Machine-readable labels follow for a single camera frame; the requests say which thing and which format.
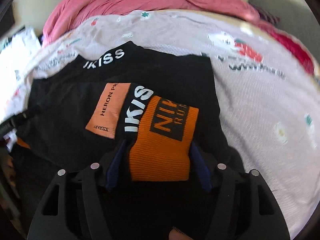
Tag black sweater orange cuffs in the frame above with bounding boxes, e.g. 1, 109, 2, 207
17, 42, 243, 239

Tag person's right hand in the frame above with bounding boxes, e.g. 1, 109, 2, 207
169, 229, 193, 240

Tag white drawer cabinet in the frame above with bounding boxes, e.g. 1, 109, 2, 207
1, 27, 41, 61

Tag strawberry print bed sheet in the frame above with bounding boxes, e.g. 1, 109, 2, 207
1, 10, 319, 239

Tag pink duvet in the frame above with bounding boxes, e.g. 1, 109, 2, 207
42, 0, 260, 46

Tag red pillow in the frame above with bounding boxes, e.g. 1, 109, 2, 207
258, 25, 315, 75

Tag striped dark pillow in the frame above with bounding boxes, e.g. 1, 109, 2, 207
255, 7, 280, 26

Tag grey quilted headboard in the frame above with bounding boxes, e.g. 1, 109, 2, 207
248, 0, 319, 60

